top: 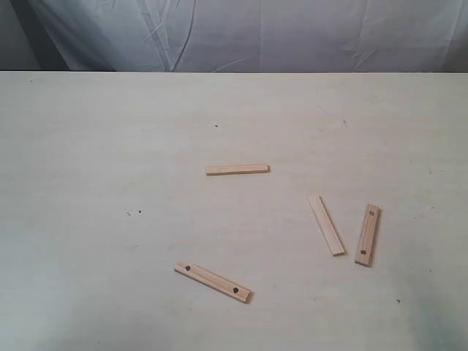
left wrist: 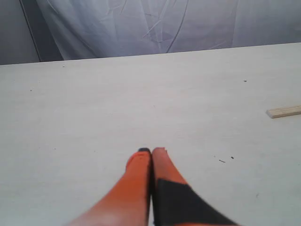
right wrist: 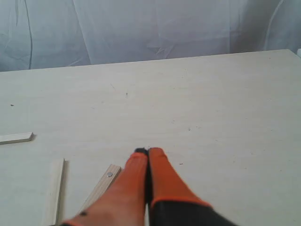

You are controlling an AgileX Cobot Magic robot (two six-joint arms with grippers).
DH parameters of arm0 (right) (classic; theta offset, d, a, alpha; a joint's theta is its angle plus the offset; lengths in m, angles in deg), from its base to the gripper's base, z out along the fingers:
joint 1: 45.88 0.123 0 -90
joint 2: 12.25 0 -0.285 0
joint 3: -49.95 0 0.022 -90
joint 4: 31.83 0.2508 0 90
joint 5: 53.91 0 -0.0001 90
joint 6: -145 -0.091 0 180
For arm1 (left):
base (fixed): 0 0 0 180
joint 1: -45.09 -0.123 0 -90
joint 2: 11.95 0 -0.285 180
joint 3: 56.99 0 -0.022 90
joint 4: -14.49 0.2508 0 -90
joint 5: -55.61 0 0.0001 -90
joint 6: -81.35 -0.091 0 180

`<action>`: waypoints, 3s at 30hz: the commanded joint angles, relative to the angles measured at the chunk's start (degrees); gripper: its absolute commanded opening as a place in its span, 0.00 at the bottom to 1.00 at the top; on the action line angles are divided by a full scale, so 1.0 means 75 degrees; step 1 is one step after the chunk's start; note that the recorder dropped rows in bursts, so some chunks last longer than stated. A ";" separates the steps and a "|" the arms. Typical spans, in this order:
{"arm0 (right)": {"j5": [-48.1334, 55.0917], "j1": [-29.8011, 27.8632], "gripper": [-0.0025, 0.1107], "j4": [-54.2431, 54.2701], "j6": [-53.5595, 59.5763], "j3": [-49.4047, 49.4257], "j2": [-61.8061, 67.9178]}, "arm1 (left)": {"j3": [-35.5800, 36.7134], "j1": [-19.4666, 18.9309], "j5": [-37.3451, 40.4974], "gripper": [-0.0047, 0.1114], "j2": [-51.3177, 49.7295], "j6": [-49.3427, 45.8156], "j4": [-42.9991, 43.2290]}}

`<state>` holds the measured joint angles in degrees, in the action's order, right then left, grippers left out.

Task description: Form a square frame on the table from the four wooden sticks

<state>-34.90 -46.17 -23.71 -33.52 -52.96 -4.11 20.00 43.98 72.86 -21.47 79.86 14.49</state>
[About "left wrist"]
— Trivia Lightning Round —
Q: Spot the white backdrop cloth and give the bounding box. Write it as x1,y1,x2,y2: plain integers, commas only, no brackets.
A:
0,0,301,65

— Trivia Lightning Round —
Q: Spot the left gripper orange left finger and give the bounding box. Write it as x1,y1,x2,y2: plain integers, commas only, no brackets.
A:
68,148,151,226

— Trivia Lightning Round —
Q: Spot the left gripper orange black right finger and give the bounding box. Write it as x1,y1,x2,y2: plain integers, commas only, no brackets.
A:
152,147,237,226

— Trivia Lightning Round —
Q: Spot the plain wood slat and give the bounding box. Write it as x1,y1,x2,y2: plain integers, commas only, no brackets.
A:
266,105,301,119

